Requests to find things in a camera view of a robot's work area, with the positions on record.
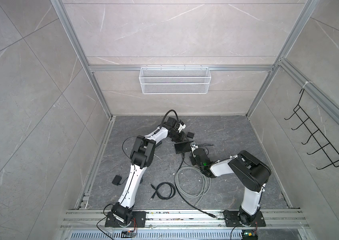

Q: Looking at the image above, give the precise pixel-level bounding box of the aluminium mounting rail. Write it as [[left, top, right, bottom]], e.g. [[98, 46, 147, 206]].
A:
[[59, 209, 309, 230]]

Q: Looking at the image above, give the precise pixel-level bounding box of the black wire hook rack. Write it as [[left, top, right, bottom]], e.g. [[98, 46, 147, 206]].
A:
[[284, 89, 339, 170]]

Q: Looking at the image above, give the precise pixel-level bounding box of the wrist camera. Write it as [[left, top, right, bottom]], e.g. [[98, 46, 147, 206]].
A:
[[175, 120, 186, 133], [190, 142, 198, 153]]

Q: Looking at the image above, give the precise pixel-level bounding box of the coiled short black cable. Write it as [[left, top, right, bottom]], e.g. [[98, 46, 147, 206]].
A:
[[150, 181, 176, 201]]

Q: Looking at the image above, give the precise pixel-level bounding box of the white wire mesh basket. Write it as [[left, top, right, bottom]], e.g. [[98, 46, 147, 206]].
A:
[[139, 67, 211, 95]]

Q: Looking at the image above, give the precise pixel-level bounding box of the long black ethernet cable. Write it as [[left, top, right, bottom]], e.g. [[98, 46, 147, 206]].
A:
[[175, 152, 217, 218]]

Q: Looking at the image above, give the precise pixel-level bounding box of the ribbed black network switch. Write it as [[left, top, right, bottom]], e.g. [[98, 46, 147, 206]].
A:
[[174, 141, 193, 154]]

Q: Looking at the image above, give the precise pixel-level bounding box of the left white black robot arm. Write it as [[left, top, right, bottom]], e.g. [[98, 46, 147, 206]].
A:
[[112, 110, 186, 225]]

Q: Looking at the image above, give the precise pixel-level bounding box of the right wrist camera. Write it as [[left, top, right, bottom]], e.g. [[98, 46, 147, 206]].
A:
[[190, 142, 198, 153]]

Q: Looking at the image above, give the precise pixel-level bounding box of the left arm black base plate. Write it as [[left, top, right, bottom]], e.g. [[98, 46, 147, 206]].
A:
[[105, 211, 147, 228]]

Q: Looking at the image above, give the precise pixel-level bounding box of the grey ethernet cable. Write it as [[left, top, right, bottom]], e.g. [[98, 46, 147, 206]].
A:
[[174, 165, 211, 205]]

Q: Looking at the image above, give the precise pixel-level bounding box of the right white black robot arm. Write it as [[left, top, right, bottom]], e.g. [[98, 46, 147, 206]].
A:
[[190, 146, 271, 226]]

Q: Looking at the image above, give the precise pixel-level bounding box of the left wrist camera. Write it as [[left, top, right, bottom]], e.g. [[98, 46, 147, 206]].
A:
[[175, 120, 186, 133]]

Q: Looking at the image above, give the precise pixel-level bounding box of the black power adapter with cable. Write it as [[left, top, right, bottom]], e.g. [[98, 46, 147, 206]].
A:
[[186, 132, 214, 156]]

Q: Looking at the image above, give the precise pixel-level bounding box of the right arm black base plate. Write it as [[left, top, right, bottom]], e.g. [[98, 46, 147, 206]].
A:
[[222, 210, 266, 227]]

